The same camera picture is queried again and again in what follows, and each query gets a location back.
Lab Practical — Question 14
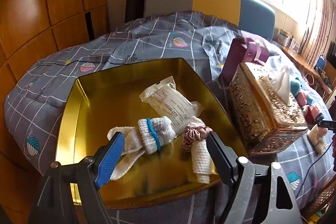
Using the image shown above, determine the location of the wicker chair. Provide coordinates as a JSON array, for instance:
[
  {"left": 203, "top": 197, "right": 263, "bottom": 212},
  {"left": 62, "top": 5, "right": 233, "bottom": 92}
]
[{"left": 301, "top": 176, "right": 336, "bottom": 218}]

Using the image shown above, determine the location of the white wet wipes packet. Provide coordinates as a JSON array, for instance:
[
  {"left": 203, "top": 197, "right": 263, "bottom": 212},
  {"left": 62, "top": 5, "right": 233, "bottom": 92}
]
[{"left": 139, "top": 76, "right": 203, "bottom": 135}]

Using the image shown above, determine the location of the blue folding chair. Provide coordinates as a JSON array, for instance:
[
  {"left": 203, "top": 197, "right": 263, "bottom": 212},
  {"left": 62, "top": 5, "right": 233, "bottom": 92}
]
[{"left": 315, "top": 54, "right": 326, "bottom": 71}]

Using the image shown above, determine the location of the white sock blue band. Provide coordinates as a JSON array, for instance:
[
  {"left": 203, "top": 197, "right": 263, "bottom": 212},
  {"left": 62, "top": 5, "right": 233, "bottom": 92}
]
[{"left": 107, "top": 116, "right": 176, "bottom": 181}]

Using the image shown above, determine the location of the gold metal tray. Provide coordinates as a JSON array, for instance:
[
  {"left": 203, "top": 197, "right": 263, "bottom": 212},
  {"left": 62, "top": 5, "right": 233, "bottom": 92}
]
[{"left": 55, "top": 58, "right": 247, "bottom": 209}]

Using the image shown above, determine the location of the purple cardboard box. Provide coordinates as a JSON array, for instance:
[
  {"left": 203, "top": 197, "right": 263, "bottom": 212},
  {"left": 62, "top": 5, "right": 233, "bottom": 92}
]
[{"left": 221, "top": 37, "right": 269, "bottom": 83}]

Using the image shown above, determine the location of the pink right curtain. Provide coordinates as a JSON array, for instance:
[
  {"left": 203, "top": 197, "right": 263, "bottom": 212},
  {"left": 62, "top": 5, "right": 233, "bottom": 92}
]
[{"left": 301, "top": 0, "right": 335, "bottom": 67}]

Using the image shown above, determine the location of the wooden desk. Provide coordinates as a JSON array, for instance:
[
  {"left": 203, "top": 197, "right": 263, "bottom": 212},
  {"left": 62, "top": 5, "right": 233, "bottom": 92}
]
[{"left": 276, "top": 42, "right": 332, "bottom": 95}]

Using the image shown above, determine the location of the pink towel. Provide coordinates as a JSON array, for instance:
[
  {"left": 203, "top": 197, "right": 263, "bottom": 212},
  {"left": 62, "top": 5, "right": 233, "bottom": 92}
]
[{"left": 302, "top": 105, "right": 324, "bottom": 125}]

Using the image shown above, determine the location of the grey yellow blue headboard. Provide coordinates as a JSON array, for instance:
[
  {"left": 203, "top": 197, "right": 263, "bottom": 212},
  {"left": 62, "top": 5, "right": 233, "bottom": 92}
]
[{"left": 143, "top": 0, "right": 276, "bottom": 41}]

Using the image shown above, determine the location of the beige rolled cloth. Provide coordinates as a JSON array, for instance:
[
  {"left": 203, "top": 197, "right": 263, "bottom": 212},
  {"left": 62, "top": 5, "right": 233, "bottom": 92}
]
[{"left": 307, "top": 124, "right": 327, "bottom": 155}]

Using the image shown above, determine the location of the wooden wardrobe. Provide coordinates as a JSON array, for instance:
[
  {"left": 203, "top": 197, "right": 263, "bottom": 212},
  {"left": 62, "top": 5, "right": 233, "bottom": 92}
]
[{"left": 0, "top": 0, "right": 111, "bottom": 224}]

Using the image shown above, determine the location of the grey plaid bed quilt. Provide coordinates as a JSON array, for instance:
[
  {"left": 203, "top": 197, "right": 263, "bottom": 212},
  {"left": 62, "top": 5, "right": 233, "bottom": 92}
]
[{"left": 4, "top": 11, "right": 335, "bottom": 223}]

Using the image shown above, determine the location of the ornate gold tissue box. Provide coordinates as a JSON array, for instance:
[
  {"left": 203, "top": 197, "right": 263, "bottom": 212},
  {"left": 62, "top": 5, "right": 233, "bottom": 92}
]
[{"left": 229, "top": 62, "right": 307, "bottom": 156}]

